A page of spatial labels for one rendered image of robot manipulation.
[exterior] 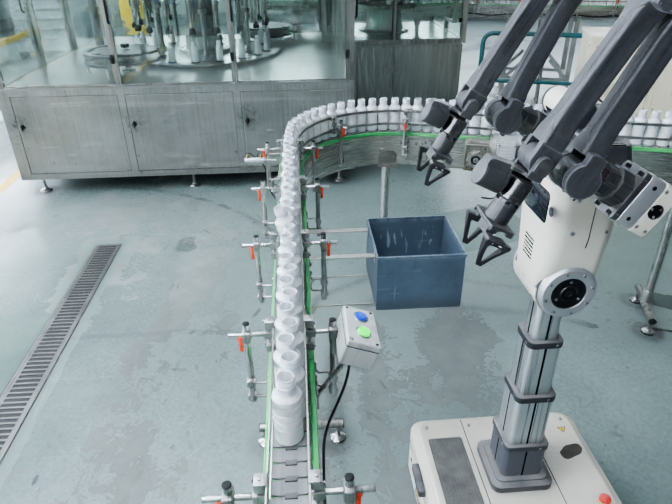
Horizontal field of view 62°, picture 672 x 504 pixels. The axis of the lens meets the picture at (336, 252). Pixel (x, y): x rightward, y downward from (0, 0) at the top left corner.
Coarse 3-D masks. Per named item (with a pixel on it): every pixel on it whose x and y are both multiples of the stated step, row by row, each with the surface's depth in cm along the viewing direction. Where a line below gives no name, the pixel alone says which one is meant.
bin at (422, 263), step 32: (384, 224) 220; (416, 224) 221; (448, 224) 214; (320, 256) 197; (352, 256) 196; (384, 256) 227; (416, 256) 192; (448, 256) 193; (384, 288) 198; (416, 288) 199; (448, 288) 200
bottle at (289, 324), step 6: (288, 318) 126; (294, 318) 125; (282, 324) 124; (288, 324) 127; (294, 324) 123; (282, 330) 124; (288, 330) 123; (294, 330) 124; (294, 336) 124; (300, 336) 126; (300, 342) 125; (300, 348) 126
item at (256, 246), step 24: (312, 144) 252; (312, 168) 258; (264, 192) 212; (264, 216) 218; (336, 240) 175; (312, 288) 185; (240, 336) 134; (264, 336) 134; (312, 336) 135; (336, 336) 135; (336, 384) 144; (264, 480) 94; (312, 480) 93
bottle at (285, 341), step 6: (282, 336) 120; (288, 336) 121; (282, 342) 121; (288, 342) 118; (294, 342) 119; (282, 348) 118; (288, 348) 118; (294, 348) 120; (276, 354) 120; (300, 354) 121; (276, 360) 119; (300, 360) 121; (276, 366) 120
